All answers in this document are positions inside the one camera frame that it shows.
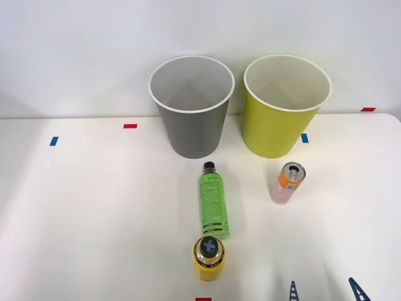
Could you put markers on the yellow plastic bottle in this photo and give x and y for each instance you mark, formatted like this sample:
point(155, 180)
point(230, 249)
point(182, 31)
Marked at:
point(208, 260)

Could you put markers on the orange and pink drink can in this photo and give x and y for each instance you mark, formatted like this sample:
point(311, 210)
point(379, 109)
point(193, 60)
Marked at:
point(285, 185)

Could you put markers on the yellow-green plastic waste bin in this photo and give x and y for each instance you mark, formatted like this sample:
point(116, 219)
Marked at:
point(275, 131)

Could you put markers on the green label plastic bottle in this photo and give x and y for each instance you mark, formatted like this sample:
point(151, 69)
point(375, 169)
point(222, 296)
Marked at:
point(212, 203)

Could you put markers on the grey plastic waste bin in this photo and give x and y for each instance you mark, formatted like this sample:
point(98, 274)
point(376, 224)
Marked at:
point(194, 131)

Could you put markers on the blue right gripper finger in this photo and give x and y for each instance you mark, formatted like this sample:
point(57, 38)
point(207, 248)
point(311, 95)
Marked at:
point(359, 291)
point(293, 292)

